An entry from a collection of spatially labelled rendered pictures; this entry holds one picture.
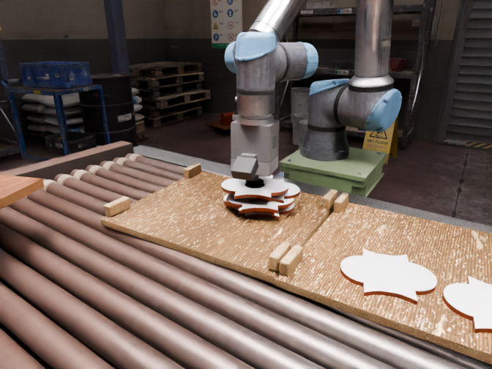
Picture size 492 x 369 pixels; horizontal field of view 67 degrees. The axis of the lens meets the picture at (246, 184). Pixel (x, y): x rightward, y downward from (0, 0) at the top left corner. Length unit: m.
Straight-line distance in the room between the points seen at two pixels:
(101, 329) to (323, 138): 0.80
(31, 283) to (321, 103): 0.83
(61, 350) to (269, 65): 0.55
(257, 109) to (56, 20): 5.34
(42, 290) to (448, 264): 0.67
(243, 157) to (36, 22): 5.20
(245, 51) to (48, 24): 5.26
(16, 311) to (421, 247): 0.68
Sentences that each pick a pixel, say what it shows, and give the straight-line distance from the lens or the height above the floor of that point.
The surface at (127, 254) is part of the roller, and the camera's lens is 0.74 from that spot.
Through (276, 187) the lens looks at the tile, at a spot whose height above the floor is 1.00.
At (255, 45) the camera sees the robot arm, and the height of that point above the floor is 1.28.
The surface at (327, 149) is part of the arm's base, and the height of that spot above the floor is 0.98.
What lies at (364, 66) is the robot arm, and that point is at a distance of 1.03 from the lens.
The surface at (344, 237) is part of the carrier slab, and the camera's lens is 0.74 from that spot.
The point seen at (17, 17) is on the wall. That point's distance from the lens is 5.69.
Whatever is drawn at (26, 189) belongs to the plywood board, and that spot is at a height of 1.03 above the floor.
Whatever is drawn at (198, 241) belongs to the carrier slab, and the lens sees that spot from 0.71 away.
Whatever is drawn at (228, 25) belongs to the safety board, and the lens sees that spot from 6.41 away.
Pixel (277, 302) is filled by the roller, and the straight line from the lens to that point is 0.60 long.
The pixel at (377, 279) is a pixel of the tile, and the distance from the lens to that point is 0.63.
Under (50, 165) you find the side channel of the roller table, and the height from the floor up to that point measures 0.95.
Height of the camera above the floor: 1.30
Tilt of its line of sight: 22 degrees down
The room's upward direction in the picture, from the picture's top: straight up
